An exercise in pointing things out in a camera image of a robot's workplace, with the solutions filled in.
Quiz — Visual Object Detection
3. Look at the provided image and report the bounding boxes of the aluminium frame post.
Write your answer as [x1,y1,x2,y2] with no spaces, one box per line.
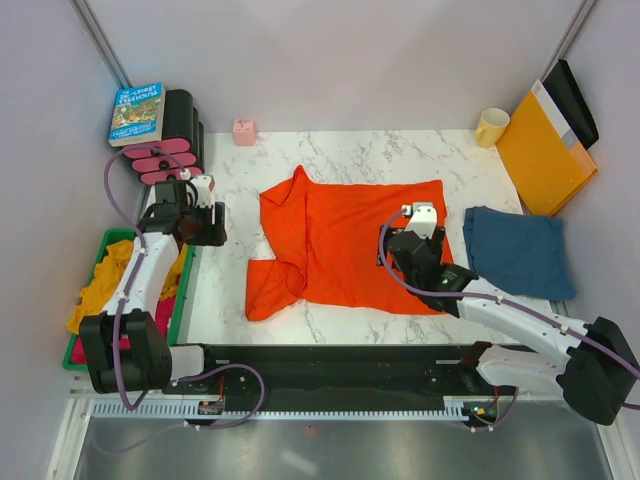
[69,0,131,89]
[547,0,600,68]

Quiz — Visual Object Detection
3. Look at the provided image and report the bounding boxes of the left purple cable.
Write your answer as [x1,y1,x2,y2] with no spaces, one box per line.
[90,144,266,455]

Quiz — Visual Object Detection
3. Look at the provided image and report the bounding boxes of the folded blue t-shirt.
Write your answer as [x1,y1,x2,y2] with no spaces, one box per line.
[463,206,576,301]

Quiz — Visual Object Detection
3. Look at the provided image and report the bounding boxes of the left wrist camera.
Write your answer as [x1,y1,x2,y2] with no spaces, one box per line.
[189,174,215,208]

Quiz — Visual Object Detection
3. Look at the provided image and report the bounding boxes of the left aluminium frame post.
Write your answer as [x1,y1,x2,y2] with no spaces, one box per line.
[69,0,131,89]

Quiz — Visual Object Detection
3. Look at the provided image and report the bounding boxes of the small pink box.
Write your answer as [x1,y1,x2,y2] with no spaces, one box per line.
[232,118,257,147]

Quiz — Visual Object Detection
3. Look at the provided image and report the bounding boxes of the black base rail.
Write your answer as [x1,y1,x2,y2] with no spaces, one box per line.
[160,342,566,414]

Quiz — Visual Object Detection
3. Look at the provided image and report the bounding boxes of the blue treehouse paperback book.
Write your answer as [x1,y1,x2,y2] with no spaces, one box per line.
[108,83,166,148]

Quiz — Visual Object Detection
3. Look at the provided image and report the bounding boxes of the yellow t-shirt in bin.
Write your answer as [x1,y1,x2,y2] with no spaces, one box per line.
[66,239,188,335]

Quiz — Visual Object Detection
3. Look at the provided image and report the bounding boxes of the green plastic bin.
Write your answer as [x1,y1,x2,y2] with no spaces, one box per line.
[62,228,195,371]

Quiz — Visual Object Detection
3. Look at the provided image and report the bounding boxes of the black folder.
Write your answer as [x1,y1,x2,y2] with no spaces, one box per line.
[542,59,599,149]

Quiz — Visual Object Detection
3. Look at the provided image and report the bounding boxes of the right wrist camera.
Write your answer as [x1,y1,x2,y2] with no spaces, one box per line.
[402,202,438,240]

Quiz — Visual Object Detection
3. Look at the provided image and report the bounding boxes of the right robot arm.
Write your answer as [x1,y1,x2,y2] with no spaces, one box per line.
[377,224,639,426]

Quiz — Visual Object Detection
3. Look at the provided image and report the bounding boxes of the orange folder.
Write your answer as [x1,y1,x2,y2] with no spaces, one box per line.
[497,90,598,216]

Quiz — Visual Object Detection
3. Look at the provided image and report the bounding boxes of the magenta t-shirt in bin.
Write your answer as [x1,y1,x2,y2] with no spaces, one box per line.
[69,296,176,365]

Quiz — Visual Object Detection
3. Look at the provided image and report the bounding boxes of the white grey folder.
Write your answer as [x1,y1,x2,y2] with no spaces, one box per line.
[531,80,579,149]

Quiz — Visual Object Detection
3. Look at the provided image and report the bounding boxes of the orange t-shirt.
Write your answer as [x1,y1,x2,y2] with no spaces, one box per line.
[245,167,447,322]

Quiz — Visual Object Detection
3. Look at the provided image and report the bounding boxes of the right aluminium frame post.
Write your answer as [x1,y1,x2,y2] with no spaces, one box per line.
[547,0,600,68]

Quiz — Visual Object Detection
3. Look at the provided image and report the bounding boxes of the grey slotted cable duct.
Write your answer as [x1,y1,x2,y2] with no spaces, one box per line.
[90,396,469,422]

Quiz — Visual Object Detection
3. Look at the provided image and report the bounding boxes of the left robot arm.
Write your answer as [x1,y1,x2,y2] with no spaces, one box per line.
[79,175,227,394]

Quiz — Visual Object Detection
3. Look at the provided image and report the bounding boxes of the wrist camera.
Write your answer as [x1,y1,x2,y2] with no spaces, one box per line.
[402,202,438,240]
[189,174,215,208]

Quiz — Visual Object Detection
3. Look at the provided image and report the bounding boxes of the yellow mug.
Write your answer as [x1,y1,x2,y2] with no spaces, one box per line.
[474,107,511,148]

